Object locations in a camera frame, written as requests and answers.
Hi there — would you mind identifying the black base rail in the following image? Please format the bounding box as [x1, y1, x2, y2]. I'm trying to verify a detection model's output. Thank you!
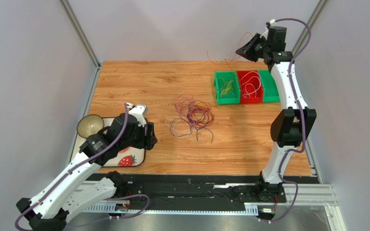
[113, 174, 317, 212]

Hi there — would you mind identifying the clear glass bowl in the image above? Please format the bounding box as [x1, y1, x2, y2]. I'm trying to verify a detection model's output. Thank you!
[77, 115, 104, 138]

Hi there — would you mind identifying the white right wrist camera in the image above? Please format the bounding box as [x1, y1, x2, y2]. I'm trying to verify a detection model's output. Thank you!
[260, 19, 276, 39]

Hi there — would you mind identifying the orange transparent cup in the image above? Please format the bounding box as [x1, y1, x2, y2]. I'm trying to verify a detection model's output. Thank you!
[119, 147, 130, 153]

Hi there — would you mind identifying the red storage bin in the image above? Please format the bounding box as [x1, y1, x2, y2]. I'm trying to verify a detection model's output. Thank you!
[236, 70, 263, 104]

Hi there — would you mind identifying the green storage bin right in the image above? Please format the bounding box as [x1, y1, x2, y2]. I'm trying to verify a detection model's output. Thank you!
[258, 69, 280, 103]

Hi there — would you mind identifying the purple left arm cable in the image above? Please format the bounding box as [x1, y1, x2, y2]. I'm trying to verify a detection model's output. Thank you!
[14, 103, 152, 231]

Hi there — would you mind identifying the pink cable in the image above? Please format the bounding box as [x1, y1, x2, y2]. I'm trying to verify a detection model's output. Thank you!
[165, 93, 198, 139]

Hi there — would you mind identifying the white cable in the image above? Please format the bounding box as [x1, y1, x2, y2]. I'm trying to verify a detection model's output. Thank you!
[239, 70, 263, 98]

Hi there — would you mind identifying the yellow cable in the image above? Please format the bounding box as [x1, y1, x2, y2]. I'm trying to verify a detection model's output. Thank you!
[218, 77, 236, 98]

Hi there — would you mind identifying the aluminium frame post right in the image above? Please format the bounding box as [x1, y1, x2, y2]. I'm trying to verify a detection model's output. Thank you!
[292, 0, 329, 56]

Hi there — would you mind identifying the dark blue cable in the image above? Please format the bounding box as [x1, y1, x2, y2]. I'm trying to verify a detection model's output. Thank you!
[185, 109, 215, 142]

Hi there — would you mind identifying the aluminium frame post left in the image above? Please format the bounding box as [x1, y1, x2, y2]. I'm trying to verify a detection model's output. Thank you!
[59, 0, 101, 70]

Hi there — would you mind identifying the green storage bin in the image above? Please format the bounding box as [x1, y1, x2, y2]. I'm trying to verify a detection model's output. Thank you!
[213, 71, 240, 105]
[258, 69, 280, 103]

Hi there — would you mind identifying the aluminium frame post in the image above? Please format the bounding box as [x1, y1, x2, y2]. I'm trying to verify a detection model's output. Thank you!
[292, 0, 329, 56]
[59, 0, 101, 70]

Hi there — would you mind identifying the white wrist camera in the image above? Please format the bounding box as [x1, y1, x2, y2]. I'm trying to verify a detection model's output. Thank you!
[125, 103, 148, 127]
[260, 19, 276, 39]

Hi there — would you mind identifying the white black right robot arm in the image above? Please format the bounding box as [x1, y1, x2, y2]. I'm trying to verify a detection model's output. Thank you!
[236, 26, 317, 199]

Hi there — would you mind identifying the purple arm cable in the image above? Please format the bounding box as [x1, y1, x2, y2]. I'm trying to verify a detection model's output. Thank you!
[258, 17, 312, 223]
[14, 103, 152, 231]

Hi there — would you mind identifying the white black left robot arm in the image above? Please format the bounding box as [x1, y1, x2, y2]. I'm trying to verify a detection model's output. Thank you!
[14, 107, 157, 231]

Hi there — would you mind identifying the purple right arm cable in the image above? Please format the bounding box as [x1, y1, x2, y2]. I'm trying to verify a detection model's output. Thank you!
[258, 17, 312, 223]

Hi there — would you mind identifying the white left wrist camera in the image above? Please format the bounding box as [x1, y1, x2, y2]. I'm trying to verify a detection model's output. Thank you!
[125, 103, 148, 127]

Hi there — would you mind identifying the green storage bin left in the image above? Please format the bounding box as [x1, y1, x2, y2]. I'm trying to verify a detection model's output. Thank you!
[213, 71, 240, 105]

